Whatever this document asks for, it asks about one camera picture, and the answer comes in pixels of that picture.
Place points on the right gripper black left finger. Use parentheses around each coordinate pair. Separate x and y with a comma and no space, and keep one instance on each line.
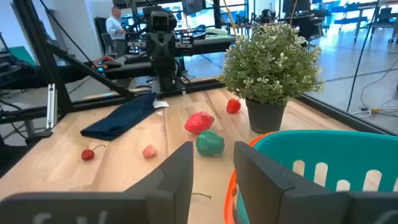
(155,202)

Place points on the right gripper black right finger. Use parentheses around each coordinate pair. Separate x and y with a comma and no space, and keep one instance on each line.
(273,202)

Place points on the small pink garlic toy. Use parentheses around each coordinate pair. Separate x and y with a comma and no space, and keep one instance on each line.
(149,152)

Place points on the teal basket orange rim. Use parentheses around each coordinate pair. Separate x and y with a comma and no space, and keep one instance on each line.
(326,149)

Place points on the green bell pepper toy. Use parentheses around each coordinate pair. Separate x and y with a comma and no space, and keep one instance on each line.
(210,143)

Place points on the red bell pepper toy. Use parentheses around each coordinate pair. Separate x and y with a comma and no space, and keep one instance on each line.
(199,123)

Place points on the red pepper toy with stem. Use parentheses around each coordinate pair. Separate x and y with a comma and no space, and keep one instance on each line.
(88,154)

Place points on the red strawberry toy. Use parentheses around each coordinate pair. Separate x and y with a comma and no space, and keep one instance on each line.
(233,106)

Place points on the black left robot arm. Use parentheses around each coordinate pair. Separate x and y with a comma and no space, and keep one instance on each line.
(168,81)

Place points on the thin loose stem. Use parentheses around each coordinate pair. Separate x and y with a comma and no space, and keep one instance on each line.
(199,194)

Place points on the black desk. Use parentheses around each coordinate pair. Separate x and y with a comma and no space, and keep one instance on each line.
(211,43)

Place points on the person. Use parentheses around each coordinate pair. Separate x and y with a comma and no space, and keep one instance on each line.
(114,29)

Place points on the white paper tag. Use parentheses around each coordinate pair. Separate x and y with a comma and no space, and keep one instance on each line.
(160,104)

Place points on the grey office chair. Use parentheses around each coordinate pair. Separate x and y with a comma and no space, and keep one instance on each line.
(107,43)

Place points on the person's hand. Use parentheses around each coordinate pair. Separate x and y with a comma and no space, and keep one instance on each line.
(102,60)

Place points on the folded navy cloth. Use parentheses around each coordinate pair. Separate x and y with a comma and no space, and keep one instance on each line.
(121,119)

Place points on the potted artificial green plant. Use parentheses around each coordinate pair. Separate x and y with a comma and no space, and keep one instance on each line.
(270,68)

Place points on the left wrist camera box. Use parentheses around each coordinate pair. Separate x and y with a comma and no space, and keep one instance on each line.
(160,20)

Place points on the black table edge rail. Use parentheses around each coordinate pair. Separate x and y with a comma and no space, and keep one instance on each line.
(202,84)
(342,116)

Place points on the black diagonal frame strut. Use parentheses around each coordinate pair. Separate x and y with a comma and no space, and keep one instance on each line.
(90,70)

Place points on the black frame post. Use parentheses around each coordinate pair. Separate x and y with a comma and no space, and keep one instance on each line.
(40,46)

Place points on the aluminium bracket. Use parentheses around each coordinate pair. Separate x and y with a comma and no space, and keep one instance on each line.
(51,105)

